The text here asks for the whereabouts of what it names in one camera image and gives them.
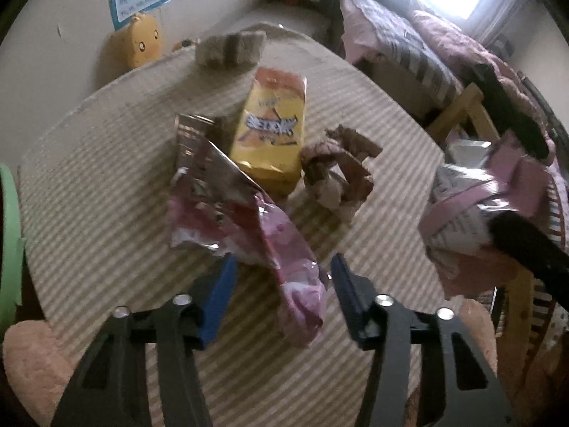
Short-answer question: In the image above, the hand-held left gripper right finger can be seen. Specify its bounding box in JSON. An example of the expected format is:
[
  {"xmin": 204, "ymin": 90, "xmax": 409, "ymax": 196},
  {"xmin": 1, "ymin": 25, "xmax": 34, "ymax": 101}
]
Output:
[{"xmin": 330, "ymin": 253, "xmax": 516, "ymax": 427}]

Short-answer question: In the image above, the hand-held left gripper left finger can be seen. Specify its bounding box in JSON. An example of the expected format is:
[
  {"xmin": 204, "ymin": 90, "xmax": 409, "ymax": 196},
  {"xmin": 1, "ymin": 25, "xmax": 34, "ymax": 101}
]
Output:
[{"xmin": 51, "ymin": 253, "xmax": 238, "ymax": 427}]

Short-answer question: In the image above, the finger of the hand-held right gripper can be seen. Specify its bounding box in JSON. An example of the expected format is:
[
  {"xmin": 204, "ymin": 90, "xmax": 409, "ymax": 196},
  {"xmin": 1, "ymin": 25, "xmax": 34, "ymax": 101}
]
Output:
[{"xmin": 486, "ymin": 213, "xmax": 569, "ymax": 296}]

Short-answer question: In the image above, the pink snack wrapper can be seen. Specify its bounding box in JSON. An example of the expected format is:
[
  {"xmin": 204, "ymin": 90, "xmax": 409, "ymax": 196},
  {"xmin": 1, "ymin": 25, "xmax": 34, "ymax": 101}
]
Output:
[{"xmin": 168, "ymin": 140, "xmax": 330, "ymax": 348}]

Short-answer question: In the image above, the pink white printed wrapper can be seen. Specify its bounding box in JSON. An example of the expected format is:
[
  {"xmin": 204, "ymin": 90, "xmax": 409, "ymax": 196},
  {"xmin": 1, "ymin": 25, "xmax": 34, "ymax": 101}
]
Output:
[{"xmin": 418, "ymin": 138, "xmax": 556, "ymax": 299}]

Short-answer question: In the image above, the yellow snack box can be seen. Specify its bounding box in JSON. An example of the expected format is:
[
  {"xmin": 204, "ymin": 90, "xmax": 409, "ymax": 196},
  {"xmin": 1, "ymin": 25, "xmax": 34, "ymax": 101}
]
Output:
[{"xmin": 229, "ymin": 68, "xmax": 307, "ymax": 196}]

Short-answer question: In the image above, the green bin with red inside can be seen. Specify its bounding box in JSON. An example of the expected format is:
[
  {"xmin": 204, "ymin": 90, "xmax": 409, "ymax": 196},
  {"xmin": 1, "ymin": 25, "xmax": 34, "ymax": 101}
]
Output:
[{"xmin": 0, "ymin": 163, "xmax": 25, "ymax": 327}]

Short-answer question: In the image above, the pink plush cloth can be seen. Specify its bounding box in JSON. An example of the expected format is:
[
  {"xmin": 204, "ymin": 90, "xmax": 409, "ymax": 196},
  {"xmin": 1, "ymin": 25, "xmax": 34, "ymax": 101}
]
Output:
[
  {"xmin": 2, "ymin": 320, "xmax": 74, "ymax": 427},
  {"xmin": 458, "ymin": 298, "xmax": 499, "ymax": 376}
]

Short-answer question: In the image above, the crumpled brown paper ball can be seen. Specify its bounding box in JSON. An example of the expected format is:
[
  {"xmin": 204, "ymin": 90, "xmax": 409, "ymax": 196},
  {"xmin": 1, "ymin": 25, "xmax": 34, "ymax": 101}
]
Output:
[{"xmin": 300, "ymin": 125, "xmax": 383, "ymax": 223}]

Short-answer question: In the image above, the black cloth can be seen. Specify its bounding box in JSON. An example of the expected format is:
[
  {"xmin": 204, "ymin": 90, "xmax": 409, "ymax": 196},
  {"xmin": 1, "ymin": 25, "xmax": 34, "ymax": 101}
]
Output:
[{"xmin": 462, "ymin": 64, "xmax": 549, "ymax": 158}]

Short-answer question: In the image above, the wooden chair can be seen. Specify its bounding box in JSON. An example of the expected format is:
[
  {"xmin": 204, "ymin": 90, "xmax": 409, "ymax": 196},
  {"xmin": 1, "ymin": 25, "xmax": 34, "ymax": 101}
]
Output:
[{"xmin": 427, "ymin": 82, "xmax": 541, "ymax": 321}]

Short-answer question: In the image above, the brown foil wrapper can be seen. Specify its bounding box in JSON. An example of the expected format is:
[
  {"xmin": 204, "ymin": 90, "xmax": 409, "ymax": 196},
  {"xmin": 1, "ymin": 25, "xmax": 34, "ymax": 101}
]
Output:
[{"xmin": 173, "ymin": 113, "xmax": 227, "ymax": 174}]

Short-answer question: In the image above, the pink quilt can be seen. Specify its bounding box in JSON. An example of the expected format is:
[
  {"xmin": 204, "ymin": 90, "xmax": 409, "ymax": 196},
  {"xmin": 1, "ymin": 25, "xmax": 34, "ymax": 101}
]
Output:
[{"xmin": 409, "ymin": 9, "xmax": 556, "ymax": 152}]

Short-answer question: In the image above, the grey curtain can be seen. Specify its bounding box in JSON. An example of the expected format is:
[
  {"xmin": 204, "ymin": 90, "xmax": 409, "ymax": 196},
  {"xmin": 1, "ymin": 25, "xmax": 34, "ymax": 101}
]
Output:
[{"xmin": 471, "ymin": 0, "xmax": 534, "ymax": 49}]

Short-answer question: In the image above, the crumpled grey paper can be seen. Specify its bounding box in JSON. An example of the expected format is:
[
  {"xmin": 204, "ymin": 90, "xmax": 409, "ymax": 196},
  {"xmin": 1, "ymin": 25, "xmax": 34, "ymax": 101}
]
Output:
[{"xmin": 196, "ymin": 30, "xmax": 267, "ymax": 71}]

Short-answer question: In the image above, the yellow potty chair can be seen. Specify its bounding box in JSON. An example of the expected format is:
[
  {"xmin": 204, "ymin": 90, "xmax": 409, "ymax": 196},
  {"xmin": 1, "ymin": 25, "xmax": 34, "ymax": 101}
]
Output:
[{"xmin": 109, "ymin": 12, "xmax": 201, "ymax": 69}]

